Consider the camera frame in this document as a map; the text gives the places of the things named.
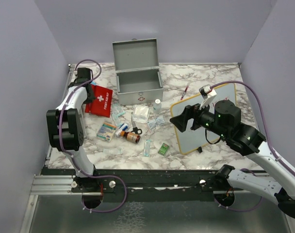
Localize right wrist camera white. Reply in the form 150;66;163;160
199;85;217;109

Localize bandage roll blue label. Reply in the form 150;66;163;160
115;123;129;137

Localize grey metal first aid box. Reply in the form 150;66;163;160
113;38;164;105

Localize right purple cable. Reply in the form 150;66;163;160
210;81;295;212

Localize red first aid pouch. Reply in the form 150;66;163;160
85;84;113;117

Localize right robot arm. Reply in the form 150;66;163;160
170;100;295;218

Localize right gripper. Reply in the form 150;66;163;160
170;97;229;138

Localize gauze pad clear packet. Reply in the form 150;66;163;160
131;104;150;123

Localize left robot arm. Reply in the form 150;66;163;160
46;67;99;192

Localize black handled scissors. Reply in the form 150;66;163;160
131;117;142;135

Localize brown medicine bottle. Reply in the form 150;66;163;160
120;131;141;144

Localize teal dressing packets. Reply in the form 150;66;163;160
112;103;125;126

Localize medicine box teal orange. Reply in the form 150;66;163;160
96;120;116;142

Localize white plastic bottle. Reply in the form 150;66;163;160
153;99;162;114

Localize green small packet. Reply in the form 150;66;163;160
158;143;169;155

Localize small whiteboard yellow frame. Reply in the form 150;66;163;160
174;83;237;155

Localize red marker pen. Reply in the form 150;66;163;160
180;82;190;100

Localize teal sterile strip packet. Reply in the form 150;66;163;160
143;139;151;157

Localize black mounting rail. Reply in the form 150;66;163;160
40;168;267;202

